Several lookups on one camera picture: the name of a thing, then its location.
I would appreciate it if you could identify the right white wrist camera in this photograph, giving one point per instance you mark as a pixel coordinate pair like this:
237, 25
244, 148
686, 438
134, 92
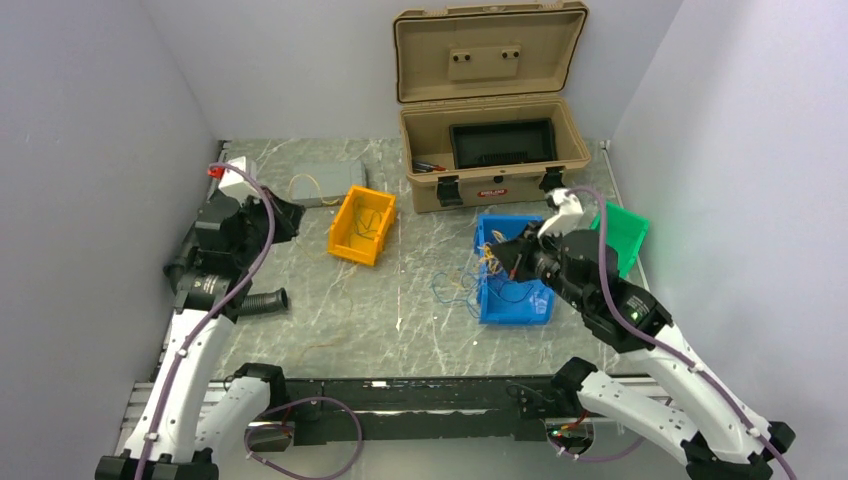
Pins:
568, 211

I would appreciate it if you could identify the tan plastic toolbox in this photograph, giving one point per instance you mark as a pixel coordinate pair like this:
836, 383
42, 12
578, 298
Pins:
477, 64

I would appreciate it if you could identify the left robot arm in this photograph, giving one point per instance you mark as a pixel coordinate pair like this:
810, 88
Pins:
210, 278

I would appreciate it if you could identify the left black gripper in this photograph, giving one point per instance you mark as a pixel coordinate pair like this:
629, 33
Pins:
266, 216

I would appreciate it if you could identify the green plastic bin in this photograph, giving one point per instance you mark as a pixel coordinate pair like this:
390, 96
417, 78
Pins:
626, 232

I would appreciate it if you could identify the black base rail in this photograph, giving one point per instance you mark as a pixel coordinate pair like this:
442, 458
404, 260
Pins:
317, 411

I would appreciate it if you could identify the grey plastic case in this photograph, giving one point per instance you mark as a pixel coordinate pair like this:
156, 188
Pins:
325, 184

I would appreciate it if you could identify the blue plastic bin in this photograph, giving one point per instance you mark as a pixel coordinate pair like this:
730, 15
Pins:
503, 301

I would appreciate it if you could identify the orange plastic bin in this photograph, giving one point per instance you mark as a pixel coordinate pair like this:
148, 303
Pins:
360, 228

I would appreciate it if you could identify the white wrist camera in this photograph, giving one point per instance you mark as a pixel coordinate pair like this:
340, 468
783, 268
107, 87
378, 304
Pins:
232, 183
568, 211

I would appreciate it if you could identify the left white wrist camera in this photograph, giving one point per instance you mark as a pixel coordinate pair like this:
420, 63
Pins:
232, 183

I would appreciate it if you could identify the red handled screwdriver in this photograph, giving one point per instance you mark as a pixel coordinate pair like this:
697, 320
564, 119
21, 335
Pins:
423, 167

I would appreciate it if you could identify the black toolbox tray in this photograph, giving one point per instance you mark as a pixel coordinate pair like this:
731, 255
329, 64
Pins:
492, 144

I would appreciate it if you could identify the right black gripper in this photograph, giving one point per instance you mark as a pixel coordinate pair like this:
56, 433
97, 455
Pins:
526, 250

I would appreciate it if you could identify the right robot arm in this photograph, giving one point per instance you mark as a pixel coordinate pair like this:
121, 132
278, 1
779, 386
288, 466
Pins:
705, 427

